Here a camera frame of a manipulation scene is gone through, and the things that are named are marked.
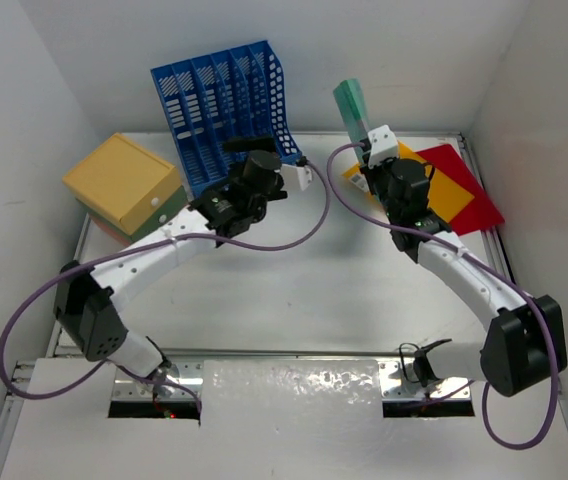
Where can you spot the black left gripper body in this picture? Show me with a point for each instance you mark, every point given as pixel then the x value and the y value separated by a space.
pixel 277 192

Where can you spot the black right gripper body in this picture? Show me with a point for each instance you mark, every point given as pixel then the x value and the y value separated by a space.
pixel 379 177

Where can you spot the orange folder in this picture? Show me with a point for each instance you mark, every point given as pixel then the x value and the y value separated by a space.
pixel 446 197

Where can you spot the red folder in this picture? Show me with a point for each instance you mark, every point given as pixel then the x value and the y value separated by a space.
pixel 481 214

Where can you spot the green folder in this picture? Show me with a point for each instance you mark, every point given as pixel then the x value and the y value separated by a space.
pixel 351 104

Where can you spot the yellow drawer box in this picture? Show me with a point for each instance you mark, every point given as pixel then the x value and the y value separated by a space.
pixel 121 178

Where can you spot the pink bottom drawer box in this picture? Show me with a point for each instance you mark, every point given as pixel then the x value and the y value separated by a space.
pixel 111 232

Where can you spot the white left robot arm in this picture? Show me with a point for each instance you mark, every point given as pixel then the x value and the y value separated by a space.
pixel 90 299

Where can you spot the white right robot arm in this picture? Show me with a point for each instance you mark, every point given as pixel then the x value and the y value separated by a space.
pixel 514 354

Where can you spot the blue file organizer rack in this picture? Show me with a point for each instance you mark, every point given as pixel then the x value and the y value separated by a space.
pixel 212 99

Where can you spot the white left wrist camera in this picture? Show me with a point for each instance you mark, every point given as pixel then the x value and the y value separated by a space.
pixel 296 177

